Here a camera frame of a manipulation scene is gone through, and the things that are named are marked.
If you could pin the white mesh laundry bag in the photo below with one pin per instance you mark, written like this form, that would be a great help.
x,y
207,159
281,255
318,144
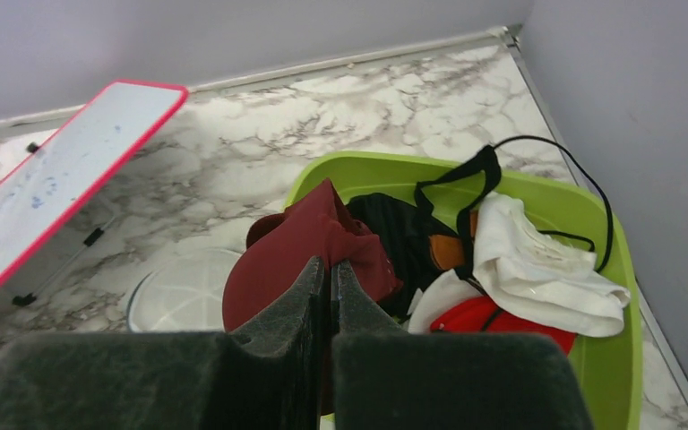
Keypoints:
x,y
185,293

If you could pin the green plastic basin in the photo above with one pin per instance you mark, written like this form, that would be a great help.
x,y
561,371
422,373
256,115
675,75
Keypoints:
x,y
609,370

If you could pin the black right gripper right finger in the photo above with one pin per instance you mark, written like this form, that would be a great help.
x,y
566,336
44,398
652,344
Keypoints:
x,y
387,378

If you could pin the red framed whiteboard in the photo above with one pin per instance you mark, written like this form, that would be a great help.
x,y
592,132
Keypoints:
x,y
48,187

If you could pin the white cloth garment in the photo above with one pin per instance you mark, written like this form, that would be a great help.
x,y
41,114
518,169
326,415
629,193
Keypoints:
x,y
528,274

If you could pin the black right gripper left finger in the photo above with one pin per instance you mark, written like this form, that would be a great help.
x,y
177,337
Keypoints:
x,y
105,380

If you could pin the dark red bra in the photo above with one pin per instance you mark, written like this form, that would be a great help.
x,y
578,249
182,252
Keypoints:
x,y
302,249

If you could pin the bright red garment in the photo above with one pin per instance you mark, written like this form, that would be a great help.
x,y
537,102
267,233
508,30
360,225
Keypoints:
x,y
482,314

